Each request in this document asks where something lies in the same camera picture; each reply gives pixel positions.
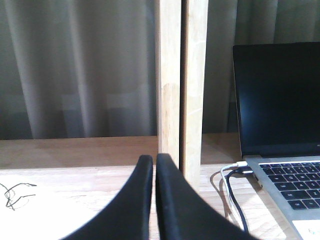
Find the wooden shelf unit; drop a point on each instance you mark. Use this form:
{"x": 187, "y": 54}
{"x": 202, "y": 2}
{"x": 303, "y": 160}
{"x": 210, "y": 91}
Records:
{"x": 180, "y": 61}

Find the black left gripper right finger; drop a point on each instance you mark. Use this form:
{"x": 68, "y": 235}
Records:
{"x": 182, "y": 214}

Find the grey curtain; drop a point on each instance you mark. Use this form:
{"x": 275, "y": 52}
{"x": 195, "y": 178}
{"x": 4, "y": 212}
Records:
{"x": 86, "y": 68}

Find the silver laptop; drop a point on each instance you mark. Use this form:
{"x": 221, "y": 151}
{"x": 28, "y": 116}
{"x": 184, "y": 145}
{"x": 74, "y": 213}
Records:
{"x": 277, "y": 89}

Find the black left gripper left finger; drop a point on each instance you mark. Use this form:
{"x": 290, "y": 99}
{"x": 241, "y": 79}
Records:
{"x": 127, "y": 216}

